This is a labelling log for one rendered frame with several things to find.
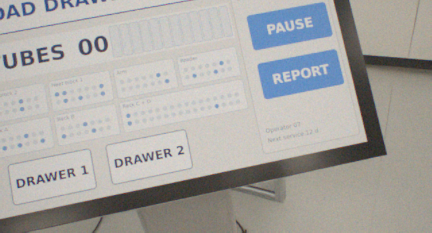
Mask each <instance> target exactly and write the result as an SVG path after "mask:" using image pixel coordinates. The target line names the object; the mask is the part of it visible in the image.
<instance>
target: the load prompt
mask: <svg viewBox="0 0 432 233"><path fill-rule="evenodd" d="M188 1H196V0H0V35H4V34H12V33H16V32H24V31H28V30H35V28H44V27H48V26H56V25H60V24H67V23H72V22H79V21H84V20H91V19H92V18H99V17H104V16H111V15H116V14H123V13H128V12H133V11H140V10H144V9H148V8H152V7H160V6H164V5H172V4H176V3H184V2H188Z"/></svg>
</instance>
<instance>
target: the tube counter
mask: <svg viewBox="0 0 432 233"><path fill-rule="evenodd" d="M73 33H74V40H75V45H76V53H77V57H78V65H79V67H80V66H87V65H92V64H96V63H103V62H108V61H115V60H119V59H122V58H127V57H134V56H138V55H146V54H149V53H157V52H161V51H168V50H172V49H180V47H187V46H192V45H199V44H203V43H210V42H215V41H222V40H226V39H231V38H235V36H234V30H233V26H232V20H231V16H230V10H229V6H228V3H222V4H218V5H210V6H206V7H198V8H194V9H187V10H186V11H179V12H174V13H170V14H162V15H158V16H150V17H146V18H138V19H134V20H126V22H119V23H114V24H107V25H102V26H95V27H91V28H83V29H79V30H73Z"/></svg>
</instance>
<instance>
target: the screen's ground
mask: <svg viewBox="0 0 432 233"><path fill-rule="evenodd" d="M323 1H325V2H326V6H327V11H328V14H329V20H330V24H331V29H332V32H333V35H334V36H333V37H328V38H322V39H317V40H313V41H306V42H302V43H294V44H291V45H283V46H279V47H272V48H271V49H265V50H260V51H253V48H252V41H251V38H250V32H249V28H248V26H247V21H246V16H247V15H252V14H259V13H263V12H268V11H275V10H279V9H283V8H287V7H294V6H299V5H306V4H311V3H318V2H323ZM222 3H228V6H229V12H230V16H231V20H232V26H233V30H234V36H235V38H231V39H226V40H222V41H215V42H210V43H203V44H199V45H192V46H187V47H180V49H172V50H168V51H161V52H157V53H149V54H146V55H138V56H134V57H127V58H122V59H119V60H115V61H108V62H103V63H96V64H92V65H87V66H80V67H79V65H78V57H77V53H76V45H75V40H74V33H73V30H79V29H83V28H91V27H95V26H102V25H107V24H114V23H119V22H126V20H134V19H138V18H146V17H150V16H158V15H162V14H170V13H174V12H179V11H186V10H187V9H194V8H198V7H206V6H210V5H218V4H222ZM235 44H236V46H238V53H239V56H240V63H241V66H242V72H243V77H244V82H245V87H246V92H247V96H248V100H249V103H250V110H248V111H241V112H238V113H231V114H227V115H220V116H216V117H211V118H205V119H201V120H198V121H194V122H187V123H183V124H176V125H172V126H166V127H162V128H155V129H151V130H145V131H140V132H137V133H133V134H127V135H123V136H116V137H112V138H105V139H101V140H95V141H90V142H87V143H80V145H74V146H70V147H63V148H59V149H52V150H48V151H42V152H38V153H31V154H27V155H20V156H17V157H13V158H9V159H3V160H0V219H1V218H4V217H11V216H15V215H21V214H25V213H31V212H35V211H41V210H45V209H51V208H55V207H61V206H62V205H68V204H72V203H77V202H82V201H88V200H91V199H98V198H101V197H108V196H112V195H118V194H122V193H126V192H128V191H133V190H138V189H142V188H149V187H152V186H159V185H163V184H169V183H173V182H179V181H183V180H189V178H196V177H200V176H206V175H210V174H216V173H220V172H226V171H230V170H237V169H240V168H244V167H247V166H251V165H257V164H262V163H267V162H271V161H277V160H281V159H287V158H291V157H298V156H301V155H304V154H309V153H314V152H318V151H324V150H328V149H335V148H338V147H345V146H349V145H355V144H356V143H361V142H365V141H367V139H366V135H365V129H364V126H363V123H362V117H361V114H360V109H359V105H358V99H357V96H356V93H355V90H354V85H353V81H352V76H351V73H350V67H349V63H348V58H347V55H346V50H345V49H344V43H343V40H342V35H341V31H340V25H339V22H338V17H337V14H336V10H335V4H333V0H196V1H188V2H184V3H176V4H172V5H164V6H160V7H152V8H148V9H144V10H140V11H133V12H128V13H123V14H116V15H111V16H104V17H99V18H92V19H91V20H84V21H79V22H72V23H67V24H60V25H56V26H48V27H44V28H35V30H28V31H24V32H16V33H12V34H4V35H0V88H7V87H11V86H18V85H23V84H30V83H34V82H41V80H48V79H52V78H60V77H64V76H71V75H75V74H83V73H87V72H94V71H98V70H102V69H106V68H112V67H117V66H124V65H128V64H133V63H140V62H144V61H151V60H154V59H159V58H163V57H170V56H174V55H181V54H186V53H193V52H197V51H204V50H209V49H216V47H223V46H228V45H235ZM330 49H337V53H338V56H339V60H340V65H341V69H342V74H343V77H344V80H345V85H341V86H335V87H330V88H324V89H320V90H313V91H309V92H305V93H298V94H294V95H287V96H283V97H280V98H276V99H269V100H265V101H264V97H263V91H262V88H261V81H259V75H258V71H257V65H256V63H263V62H267V61H275V59H281V58H286V57H293V56H297V55H304V54H307V53H315V52H319V51H326V50H330ZM182 128H186V129H187V134H188V140H189V145H190V148H191V151H192V159H193V163H194V170H188V171H184V172H177V173H174V174H168V175H163V176H157V177H153V178H147V179H144V180H140V181H136V182H130V183H126V184H120V185H115V186H111V178H110V174H109V166H108V163H107V159H106V154H105V147H104V145H107V143H114V142H117V141H122V140H128V139H133V138H138V137H142V136H149V135H153V134H160V133H164V132H167V131H171V130H177V129H182ZM89 147H91V151H92V159H93V163H94V166H95V172H96V176H97V184H98V188H99V189H96V190H89V191H86V192H79V193H78V194H74V195H69V196H64V197H58V198H55V199H48V200H44V201H38V202H34V203H29V204H24V205H18V206H15V207H13V206H12V201H11V193H10V187H9V178H8V174H7V165H6V164H8V163H15V162H19V161H25V160H30V159H36V158H40V157H47V156H48V155H53V154H58V153H64V152H68V151H75V150H78V149H85V148H89Z"/></svg>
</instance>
